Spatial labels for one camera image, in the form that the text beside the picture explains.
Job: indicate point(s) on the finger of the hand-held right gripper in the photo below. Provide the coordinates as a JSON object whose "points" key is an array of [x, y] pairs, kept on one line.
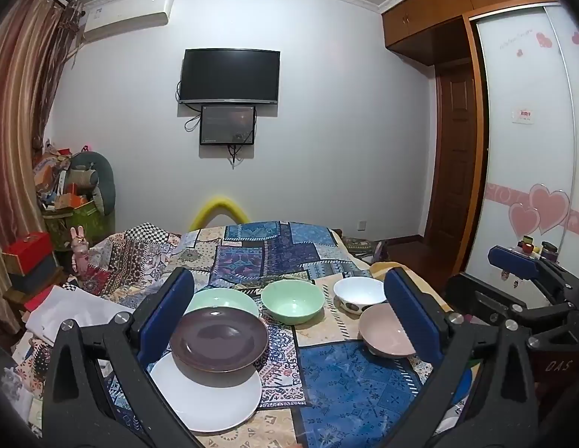
{"points": [[485, 298], [513, 262]]}

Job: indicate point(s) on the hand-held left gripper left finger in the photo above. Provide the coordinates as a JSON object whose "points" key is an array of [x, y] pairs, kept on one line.
{"points": [[170, 317]]}

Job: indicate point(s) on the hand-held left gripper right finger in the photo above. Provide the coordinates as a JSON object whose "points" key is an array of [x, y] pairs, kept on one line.
{"points": [[410, 322]]}

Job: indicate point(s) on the pink bowl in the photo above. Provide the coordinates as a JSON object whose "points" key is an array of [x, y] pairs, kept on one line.
{"points": [[382, 331]]}

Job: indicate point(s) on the brown plate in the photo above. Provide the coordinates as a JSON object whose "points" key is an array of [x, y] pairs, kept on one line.
{"points": [[219, 340]]}

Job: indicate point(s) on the green plate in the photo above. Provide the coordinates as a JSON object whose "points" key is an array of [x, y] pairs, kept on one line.
{"points": [[224, 298]]}

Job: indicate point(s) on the white spotted bowl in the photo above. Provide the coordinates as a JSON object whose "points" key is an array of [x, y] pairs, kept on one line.
{"points": [[359, 289]]}

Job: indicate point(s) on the white plate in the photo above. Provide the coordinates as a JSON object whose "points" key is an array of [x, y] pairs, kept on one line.
{"points": [[210, 401]]}

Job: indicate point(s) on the green bowl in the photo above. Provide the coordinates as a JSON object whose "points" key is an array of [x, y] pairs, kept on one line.
{"points": [[291, 301]]}

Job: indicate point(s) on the patchwork printed blanket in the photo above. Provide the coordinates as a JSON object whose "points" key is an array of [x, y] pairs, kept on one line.
{"points": [[364, 382]]}

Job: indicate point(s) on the dark patterned cloth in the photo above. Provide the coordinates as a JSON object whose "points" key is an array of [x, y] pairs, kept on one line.
{"points": [[364, 248]]}

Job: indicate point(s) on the white cloth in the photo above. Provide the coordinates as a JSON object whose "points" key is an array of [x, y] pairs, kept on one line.
{"points": [[70, 308]]}

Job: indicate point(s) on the white heart-print sliding door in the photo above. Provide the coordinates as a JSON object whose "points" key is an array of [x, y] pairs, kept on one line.
{"points": [[518, 158]]}

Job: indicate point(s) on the pink bunny toy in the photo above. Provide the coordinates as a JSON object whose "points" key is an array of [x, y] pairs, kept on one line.
{"points": [[79, 254]]}

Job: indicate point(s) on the yellow foam tube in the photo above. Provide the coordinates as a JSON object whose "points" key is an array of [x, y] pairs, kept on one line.
{"points": [[219, 200]]}

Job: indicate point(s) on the brown wooden door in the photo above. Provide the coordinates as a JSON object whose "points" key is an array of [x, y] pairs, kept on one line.
{"points": [[452, 149]]}

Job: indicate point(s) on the green cardboard box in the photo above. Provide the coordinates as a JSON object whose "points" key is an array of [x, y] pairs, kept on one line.
{"points": [[79, 224]]}

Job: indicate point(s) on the dark grey box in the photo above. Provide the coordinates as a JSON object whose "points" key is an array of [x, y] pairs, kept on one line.
{"points": [[37, 277]]}

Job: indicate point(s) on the small door label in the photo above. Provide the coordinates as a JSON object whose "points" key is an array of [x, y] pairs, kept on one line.
{"points": [[523, 116]]}

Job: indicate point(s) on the grey green plush toy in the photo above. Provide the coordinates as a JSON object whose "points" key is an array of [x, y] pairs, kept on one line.
{"points": [[105, 182]]}

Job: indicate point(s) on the red box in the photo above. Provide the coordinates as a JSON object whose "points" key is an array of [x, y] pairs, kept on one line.
{"points": [[28, 252]]}

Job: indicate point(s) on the green bin with clutter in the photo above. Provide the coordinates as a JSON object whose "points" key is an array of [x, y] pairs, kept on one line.
{"points": [[51, 172]]}

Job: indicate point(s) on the small black monitor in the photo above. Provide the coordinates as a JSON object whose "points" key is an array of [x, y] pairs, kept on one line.
{"points": [[227, 125]]}

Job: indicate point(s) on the wooden wardrobe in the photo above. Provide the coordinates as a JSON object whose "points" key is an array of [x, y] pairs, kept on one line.
{"points": [[424, 23]]}

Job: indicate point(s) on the striped brown curtain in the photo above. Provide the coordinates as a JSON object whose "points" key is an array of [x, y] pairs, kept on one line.
{"points": [[18, 102]]}

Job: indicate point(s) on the white air conditioner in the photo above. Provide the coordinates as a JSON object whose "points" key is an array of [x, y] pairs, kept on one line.
{"points": [[126, 16]]}

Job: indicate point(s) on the black wall television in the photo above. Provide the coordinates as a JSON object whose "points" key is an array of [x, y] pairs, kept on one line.
{"points": [[228, 74]]}

